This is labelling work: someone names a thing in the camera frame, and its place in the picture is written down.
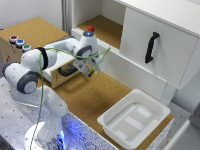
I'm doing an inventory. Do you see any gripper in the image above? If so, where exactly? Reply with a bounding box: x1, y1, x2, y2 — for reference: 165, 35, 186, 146
73, 55, 101, 76

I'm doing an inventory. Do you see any red button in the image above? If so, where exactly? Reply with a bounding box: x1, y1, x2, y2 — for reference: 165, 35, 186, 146
8, 34, 19, 45

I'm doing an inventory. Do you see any green button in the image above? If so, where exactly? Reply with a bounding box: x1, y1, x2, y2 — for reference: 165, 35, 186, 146
21, 43, 33, 54

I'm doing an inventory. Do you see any green cable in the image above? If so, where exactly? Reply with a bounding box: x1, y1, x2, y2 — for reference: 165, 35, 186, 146
28, 46, 112, 150

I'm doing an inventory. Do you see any white sliding door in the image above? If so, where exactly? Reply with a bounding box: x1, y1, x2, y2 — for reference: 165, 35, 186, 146
119, 6, 200, 90

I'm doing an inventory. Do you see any blue button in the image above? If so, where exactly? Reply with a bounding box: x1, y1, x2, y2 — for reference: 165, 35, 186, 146
15, 38, 26, 49

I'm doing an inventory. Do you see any wooden drawer box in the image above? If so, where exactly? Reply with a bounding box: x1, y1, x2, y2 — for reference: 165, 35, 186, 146
0, 16, 70, 68

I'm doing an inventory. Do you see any white cabinet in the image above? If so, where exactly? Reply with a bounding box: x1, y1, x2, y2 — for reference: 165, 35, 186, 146
70, 0, 200, 107

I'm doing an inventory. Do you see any white plastic box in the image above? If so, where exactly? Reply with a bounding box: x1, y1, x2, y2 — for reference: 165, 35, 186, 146
96, 88, 172, 150

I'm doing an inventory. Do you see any yellow block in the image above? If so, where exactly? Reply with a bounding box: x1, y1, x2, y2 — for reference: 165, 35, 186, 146
86, 68, 98, 78

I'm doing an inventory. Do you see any wooden drawer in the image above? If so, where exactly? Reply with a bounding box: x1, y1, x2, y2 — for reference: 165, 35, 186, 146
41, 41, 82, 90

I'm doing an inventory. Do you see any black door handle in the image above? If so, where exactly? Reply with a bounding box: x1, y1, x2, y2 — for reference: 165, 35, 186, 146
144, 31, 161, 65

